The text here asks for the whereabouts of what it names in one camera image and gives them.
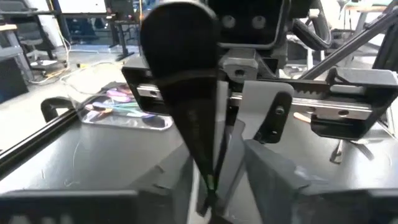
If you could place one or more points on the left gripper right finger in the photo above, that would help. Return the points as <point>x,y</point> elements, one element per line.
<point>342,208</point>

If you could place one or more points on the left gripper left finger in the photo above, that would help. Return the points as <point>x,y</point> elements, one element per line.
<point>77,208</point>

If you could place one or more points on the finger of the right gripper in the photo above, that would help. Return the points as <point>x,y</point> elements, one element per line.
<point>273,118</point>
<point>180,46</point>

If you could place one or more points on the clear plastic bin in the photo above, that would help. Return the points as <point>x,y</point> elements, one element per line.
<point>130,123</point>

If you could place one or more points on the black table clamp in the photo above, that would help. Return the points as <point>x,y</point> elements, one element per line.
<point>49,104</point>

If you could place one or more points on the dark cabinet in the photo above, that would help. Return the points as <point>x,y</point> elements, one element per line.
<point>12,81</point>

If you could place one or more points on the black rig frame strut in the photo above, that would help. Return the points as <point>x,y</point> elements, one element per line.
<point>357,43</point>

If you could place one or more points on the black desk leg frame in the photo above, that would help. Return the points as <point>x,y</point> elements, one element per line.
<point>122,40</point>

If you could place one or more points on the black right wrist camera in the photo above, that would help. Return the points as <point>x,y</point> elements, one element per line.
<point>245,34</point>

